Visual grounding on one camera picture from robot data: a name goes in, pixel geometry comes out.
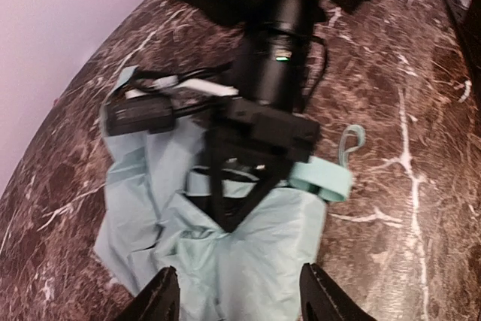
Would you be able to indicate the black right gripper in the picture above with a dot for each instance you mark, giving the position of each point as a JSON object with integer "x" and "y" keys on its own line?
{"x": 266, "y": 137}

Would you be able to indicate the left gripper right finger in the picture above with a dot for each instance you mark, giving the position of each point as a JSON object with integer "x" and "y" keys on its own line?
{"x": 323, "y": 300}

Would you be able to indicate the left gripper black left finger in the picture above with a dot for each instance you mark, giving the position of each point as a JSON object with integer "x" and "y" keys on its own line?
{"x": 159, "y": 300}

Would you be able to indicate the black and mint umbrella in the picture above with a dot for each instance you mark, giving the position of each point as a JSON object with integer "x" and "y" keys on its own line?
{"x": 154, "y": 126}

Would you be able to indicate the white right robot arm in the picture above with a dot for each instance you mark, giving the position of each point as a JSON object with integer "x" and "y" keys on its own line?
{"x": 270, "y": 67}

